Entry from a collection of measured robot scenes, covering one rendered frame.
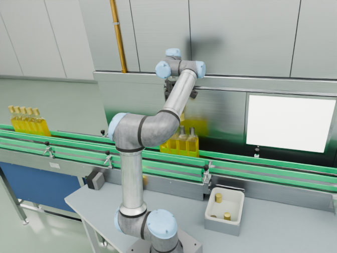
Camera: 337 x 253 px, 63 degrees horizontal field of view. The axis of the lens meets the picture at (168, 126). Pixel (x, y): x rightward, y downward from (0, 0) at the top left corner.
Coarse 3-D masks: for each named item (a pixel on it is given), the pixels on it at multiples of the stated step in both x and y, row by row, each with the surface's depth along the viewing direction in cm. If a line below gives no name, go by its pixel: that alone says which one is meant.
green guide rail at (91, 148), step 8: (0, 136) 210; (8, 136) 206; (16, 136) 203; (24, 136) 199; (32, 136) 197; (56, 144) 192; (64, 144) 188; (72, 144) 185; (80, 144) 183; (88, 144) 181; (96, 152) 182; (104, 152) 179; (112, 152) 176; (144, 152) 168; (144, 160) 170; (152, 160) 168; (160, 160) 166; (168, 160) 163; (176, 160) 161; (184, 160) 159; (192, 160) 157; (200, 168) 158
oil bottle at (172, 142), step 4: (176, 132) 160; (172, 136) 158; (176, 136) 158; (168, 140) 160; (172, 140) 159; (176, 140) 158; (168, 144) 161; (172, 144) 160; (176, 144) 160; (172, 148) 162; (176, 148) 161; (172, 152) 164; (176, 152) 163
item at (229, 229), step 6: (216, 186) 160; (222, 186) 159; (210, 222) 138; (216, 222) 136; (222, 222) 135; (240, 222) 141; (210, 228) 140; (216, 228) 138; (222, 228) 137; (228, 228) 135; (234, 228) 134; (234, 234) 136
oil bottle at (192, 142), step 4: (196, 136) 155; (188, 140) 155; (192, 140) 154; (196, 140) 154; (188, 144) 156; (192, 144) 155; (196, 144) 155; (188, 148) 157; (192, 148) 156; (196, 148) 156; (188, 152) 159; (192, 152) 158; (196, 152) 157; (192, 156) 159; (196, 156) 159
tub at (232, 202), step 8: (216, 192) 154; (224, 192) 152; (232, 192) 150; (240, 192) 149; (224, 200) 154; (232, 200) 153; (240, 200) 150; (208, 208) 141; (216, 208) 150; (224, 208) 149; (232, 208) 149; (240, 208) 139; (208, 216) 137; (232, 216) 144; (240, 216) 135
